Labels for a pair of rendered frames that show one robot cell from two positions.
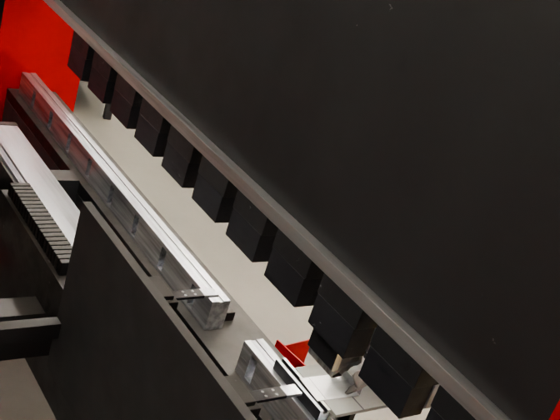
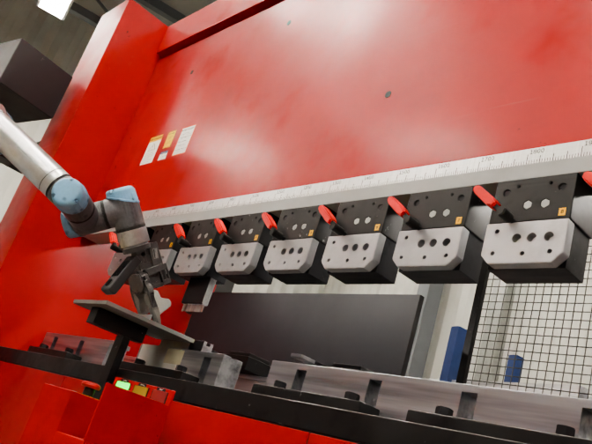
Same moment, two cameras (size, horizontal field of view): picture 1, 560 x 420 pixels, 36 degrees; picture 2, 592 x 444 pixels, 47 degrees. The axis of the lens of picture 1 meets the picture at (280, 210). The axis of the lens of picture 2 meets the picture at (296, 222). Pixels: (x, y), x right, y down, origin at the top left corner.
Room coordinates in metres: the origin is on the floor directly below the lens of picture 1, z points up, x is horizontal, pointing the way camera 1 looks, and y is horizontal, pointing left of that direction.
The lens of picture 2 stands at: (3.55, 0.08, 0.74)
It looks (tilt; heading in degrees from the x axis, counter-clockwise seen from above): 20 degrees up; 183
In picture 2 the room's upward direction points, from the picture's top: 18 degrees clockwise
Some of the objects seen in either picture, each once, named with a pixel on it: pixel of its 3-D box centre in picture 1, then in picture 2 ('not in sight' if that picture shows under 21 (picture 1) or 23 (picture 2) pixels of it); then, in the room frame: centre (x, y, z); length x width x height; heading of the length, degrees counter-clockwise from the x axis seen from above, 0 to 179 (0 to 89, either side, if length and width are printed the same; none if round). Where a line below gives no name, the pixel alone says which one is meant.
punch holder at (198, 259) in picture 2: (350, 308); (207, 251); (1.70, -0.22, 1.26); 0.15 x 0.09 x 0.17; 40
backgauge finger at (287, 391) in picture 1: (253, 394); (228, 356); (1.63, -0.07, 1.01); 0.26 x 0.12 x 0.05; 130
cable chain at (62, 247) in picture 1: (42, 226); not in sight; (2.05, 0.60, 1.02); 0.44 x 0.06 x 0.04; 40
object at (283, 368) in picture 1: (300, 388); (185, 345); (1.74, -0.18, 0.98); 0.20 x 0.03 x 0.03; 40
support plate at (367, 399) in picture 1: (355, 384); (134, 321); (1.82, -0.31, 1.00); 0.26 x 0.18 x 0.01; 130
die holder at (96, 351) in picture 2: not in sight; (79, 352); (1.30, -0.56, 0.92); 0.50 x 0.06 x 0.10; 40
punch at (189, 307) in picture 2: (325, 348); (197, 295); (1.72, -0.20, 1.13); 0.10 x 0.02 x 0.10; 40
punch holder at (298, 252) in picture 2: (260, 220); (303, 245); (2.01, 0.04, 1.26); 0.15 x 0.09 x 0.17; 40
